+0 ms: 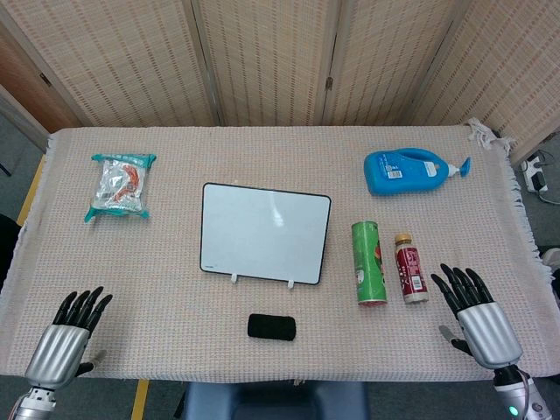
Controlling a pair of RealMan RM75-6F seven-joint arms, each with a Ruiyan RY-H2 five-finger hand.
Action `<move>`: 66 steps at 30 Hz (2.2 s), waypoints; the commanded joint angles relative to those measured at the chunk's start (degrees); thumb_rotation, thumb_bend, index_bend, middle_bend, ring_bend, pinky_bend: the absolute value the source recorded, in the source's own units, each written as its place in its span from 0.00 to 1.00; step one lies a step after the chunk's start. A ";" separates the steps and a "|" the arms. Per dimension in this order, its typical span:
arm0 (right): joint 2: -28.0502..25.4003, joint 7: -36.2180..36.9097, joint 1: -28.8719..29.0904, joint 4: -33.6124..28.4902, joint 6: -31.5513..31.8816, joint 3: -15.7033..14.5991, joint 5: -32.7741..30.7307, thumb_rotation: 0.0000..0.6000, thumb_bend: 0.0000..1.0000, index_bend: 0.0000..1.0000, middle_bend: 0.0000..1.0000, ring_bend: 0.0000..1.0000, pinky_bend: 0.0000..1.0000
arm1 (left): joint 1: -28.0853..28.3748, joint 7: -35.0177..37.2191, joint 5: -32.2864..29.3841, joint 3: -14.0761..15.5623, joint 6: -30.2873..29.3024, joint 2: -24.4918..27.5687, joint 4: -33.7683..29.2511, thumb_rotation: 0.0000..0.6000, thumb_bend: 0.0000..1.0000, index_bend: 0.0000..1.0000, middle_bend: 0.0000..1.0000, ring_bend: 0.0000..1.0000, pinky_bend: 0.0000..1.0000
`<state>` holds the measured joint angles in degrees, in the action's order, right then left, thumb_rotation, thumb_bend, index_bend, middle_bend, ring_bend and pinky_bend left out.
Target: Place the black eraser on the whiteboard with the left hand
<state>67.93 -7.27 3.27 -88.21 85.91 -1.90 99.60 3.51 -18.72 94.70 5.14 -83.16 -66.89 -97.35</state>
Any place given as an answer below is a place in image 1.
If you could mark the red label coffee bottle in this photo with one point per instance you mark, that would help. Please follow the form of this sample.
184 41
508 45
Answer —
411 271

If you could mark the blue pump lotion bottle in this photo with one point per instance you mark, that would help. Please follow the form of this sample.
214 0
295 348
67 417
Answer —
402 172

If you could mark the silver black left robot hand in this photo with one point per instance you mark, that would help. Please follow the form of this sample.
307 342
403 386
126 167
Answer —
59 345

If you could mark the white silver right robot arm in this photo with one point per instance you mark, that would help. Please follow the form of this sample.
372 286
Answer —
516 396

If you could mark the black eraser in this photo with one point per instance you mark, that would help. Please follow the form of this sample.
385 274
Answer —
272 326

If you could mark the woven bamboo folding screen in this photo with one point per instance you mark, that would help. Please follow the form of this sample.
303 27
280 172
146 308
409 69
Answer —
271 57

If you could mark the green chip can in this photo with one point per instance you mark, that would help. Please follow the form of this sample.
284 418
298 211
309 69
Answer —
368 262

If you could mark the white furniture leg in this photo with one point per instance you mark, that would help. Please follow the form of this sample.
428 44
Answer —
291 284
235 278

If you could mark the white power strip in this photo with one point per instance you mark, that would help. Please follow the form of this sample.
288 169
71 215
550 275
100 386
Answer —
534 175

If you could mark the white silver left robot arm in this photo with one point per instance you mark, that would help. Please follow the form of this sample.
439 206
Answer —
32 404

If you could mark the beige woven tablecloth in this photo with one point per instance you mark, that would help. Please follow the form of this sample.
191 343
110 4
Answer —
175 306

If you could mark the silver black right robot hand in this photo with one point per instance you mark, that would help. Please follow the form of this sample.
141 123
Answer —
487 332

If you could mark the black-framed small whiteboard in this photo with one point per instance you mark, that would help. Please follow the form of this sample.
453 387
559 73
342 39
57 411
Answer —
264 232

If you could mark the teal clear snack packet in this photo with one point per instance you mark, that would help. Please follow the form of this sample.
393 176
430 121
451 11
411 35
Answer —
120 186

